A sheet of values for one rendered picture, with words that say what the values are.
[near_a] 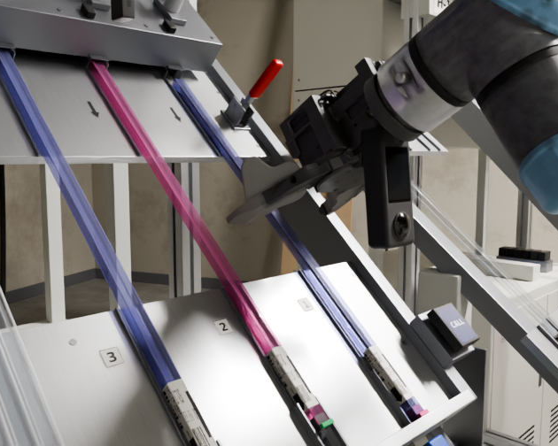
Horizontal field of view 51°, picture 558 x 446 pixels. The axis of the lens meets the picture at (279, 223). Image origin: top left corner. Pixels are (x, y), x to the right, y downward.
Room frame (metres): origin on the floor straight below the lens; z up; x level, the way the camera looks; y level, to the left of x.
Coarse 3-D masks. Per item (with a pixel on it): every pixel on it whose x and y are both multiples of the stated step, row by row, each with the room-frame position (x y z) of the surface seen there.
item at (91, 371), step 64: (64, 320) 0.43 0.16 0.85; (192, 320) 0.49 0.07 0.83; (320, 320) 0.58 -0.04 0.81; (384, 320) 0.63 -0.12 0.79; (64, 384) 0.39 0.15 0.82; (128, 384) 0.42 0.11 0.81; (192, 384) 0.44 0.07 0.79; (256, 384) 0.48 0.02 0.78; (320, 384) 0.51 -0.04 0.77; (384, 384) 0.54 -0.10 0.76
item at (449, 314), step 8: (440, 312) 0.61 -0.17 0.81; (448, 312) 0.62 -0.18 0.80; (456, 312) 0.63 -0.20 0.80; (448, 320) 0.61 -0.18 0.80; (456, 320) 0.62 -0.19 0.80; (464, 320) 0.63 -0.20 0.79; (456, 328) 0.61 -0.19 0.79; (464, 328) 0.61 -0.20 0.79; (464, 336) 0.60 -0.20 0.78; (472, 336) 0.61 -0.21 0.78
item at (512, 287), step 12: (420, 192) 0.74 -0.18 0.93; (432, 204) 0.72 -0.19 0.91; (432, 216) 0.72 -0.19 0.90; (444, 216) 0.72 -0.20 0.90; (456, 228) 0.70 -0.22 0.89; (456, 240) 0.70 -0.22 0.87; (468, 240) 0.70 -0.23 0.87; (480, 252) 0.69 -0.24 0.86; (480, 264) 0.69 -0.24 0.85; (492, 264) 0.68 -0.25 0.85; (492, 276) 0.68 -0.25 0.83; (504, 276) 0.67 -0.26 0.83; (516, 288) 0.66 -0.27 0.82; (516, 300) 0.66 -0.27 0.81; (528, 300) 0.65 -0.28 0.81; (540, 312) 0.64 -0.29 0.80; (540, 324) 0.64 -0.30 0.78; (552, 324) 0.64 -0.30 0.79
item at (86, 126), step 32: (32, 64) 0.66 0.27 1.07; (64, 64) 0.69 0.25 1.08; (128, 64) 0.77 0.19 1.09; (0, 96) 0.59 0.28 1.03; (64, 96) 0.65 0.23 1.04; (96, 96) 0.68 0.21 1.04; (128, 96) 0.71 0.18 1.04; (160, 96) 0.75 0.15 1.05; (224, 96) 0.84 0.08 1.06; (0, 128) 0.56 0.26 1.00; (64, 128) 0.61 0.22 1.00; (96, 128) 0.63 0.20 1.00; (160, 128) 0.69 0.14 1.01; (192, 128) 0.73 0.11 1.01; (224, 128) 0.77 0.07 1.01; (0, 160) 0.53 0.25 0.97; (32, 160) 0.55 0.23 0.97; (96, 160) 0.60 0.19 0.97; (128, 160) 0.63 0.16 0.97; (192, 160) 0.69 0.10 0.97; (224, 160) 0.72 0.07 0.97
